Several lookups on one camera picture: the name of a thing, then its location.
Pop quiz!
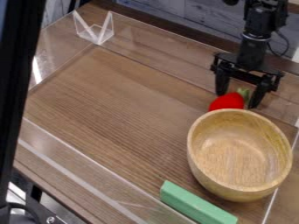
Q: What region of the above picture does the green foam block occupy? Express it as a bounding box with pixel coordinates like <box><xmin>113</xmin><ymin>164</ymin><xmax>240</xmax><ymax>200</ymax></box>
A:
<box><xmin>160</xmin><ymin>180</ymin><xmax>238</xmax><ymax>224</ymax></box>

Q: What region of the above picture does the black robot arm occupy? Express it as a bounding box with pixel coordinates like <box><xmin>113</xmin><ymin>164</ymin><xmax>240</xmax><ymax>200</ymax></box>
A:
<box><xmin>209</xmin><ymin>0</ymin><xmax>288</xmax><ymax>109</ymax></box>

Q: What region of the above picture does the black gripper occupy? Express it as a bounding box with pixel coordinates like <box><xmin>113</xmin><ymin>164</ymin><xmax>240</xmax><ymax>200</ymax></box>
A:
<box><xmin>209</xmin><ymin>52</ymin><xmax>284</xmax><ymax>109</ymax></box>

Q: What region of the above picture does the black vertical frame post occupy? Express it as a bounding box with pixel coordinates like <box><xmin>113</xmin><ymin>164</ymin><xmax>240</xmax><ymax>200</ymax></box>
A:
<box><xmin>0</xmin><ymin>0</ymin><xmax>46</xmax><ymax>209</ymax></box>

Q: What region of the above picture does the red plush strawberry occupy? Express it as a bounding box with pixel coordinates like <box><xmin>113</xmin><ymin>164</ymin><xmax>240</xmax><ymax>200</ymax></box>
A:
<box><xmin>208</xmin><ymin>88</ymin><xmax>249</xmax><ymax>111</ymax></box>

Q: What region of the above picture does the clear acrylic corner bracket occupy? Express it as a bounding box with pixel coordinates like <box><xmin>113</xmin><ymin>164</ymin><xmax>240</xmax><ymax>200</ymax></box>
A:
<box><xmin>71</xmin><ymin>11</ymin><xmax>114</xmax><ymax>46</ymax></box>

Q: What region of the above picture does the wooden bowl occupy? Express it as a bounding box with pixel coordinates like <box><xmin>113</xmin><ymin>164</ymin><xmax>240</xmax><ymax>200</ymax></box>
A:
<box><xmin>186</xmin><ymin>108</ymin><xmax>293</xmax><ymax>202</ymax></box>

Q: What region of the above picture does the clear acrylic front wall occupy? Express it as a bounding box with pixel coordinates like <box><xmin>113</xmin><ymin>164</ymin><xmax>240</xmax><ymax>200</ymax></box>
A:
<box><xmin>14</xmin><ymin>120</ymin><xmax>194</xmax><ymax>224</ymax></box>

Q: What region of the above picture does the black cable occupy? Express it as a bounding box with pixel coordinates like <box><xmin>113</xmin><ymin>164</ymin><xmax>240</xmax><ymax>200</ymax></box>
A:
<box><xmin>266</xmin><ymin>29</ymin><xmax>292</xmax><ymax>58</ymax></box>

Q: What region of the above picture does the black metal frame bracket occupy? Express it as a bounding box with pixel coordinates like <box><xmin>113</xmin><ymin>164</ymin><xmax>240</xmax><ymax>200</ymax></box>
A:
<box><xmin>25</xmin><ymin>184</ymin><xmax>66</xmax><ymax>224</ymax></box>

